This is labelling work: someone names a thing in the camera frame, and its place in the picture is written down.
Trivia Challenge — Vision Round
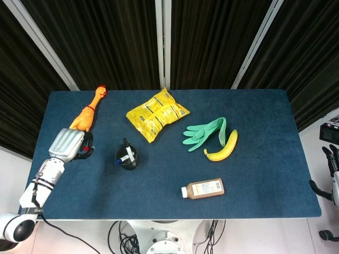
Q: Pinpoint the yellow snack bag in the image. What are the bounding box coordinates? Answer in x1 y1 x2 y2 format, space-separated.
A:
126 87 191 144

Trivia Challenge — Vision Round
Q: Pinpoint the green rubber glove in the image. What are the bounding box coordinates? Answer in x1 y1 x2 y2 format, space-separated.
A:
182 117 228 152

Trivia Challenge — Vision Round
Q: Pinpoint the black cable bundle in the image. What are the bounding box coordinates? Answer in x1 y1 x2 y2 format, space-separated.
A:
194 219 226 248
108 220 141 254

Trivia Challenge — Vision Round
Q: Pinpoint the black caster wheel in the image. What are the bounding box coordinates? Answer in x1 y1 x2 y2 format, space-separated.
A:
318 229 339 242

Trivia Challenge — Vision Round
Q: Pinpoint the orange rubber chicken toy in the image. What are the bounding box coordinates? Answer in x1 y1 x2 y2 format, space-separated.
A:
69 84 109 132

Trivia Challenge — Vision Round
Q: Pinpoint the brown juice bottle white cap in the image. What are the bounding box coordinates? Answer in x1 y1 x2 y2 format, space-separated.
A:
181 178 225 200

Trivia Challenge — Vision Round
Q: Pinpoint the white slanted frame post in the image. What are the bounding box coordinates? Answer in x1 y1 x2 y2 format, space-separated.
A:
230 0 286 90
2 0 80 91

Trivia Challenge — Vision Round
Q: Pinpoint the black electronic device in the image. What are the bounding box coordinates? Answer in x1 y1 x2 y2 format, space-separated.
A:
319 120 339 146

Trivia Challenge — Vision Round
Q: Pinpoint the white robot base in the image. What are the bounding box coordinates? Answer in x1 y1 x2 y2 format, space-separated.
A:
124 219 210 254

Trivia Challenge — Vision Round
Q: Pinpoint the black pleated curtain panel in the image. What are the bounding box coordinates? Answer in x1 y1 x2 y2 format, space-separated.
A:
238 0 339 133
21 0 162 90
0 0 71 159
169 0 273 90

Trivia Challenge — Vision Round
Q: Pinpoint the yellow banana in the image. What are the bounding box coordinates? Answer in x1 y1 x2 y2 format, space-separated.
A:
203 129 238 162

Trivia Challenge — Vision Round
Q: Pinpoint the white upright frame post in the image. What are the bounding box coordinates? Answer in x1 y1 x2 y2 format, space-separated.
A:
155 0 172 90

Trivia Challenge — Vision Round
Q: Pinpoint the black pen cup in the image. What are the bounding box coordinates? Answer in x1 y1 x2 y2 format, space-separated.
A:
114 144 140 171

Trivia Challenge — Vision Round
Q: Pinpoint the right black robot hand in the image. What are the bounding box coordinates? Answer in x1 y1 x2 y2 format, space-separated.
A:
309 144 339 207

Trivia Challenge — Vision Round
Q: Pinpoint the black cap marker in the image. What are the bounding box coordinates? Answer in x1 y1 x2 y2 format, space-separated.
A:
122 138 135 161

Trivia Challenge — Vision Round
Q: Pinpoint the blue table cloth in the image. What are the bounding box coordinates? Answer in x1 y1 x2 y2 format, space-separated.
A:
18 89 323 221

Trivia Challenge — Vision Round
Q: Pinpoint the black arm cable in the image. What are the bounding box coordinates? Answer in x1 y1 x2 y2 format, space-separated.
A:
39 214 101 254

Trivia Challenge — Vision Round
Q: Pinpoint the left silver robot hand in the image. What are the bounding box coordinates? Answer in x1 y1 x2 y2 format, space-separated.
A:
48 128 95 164

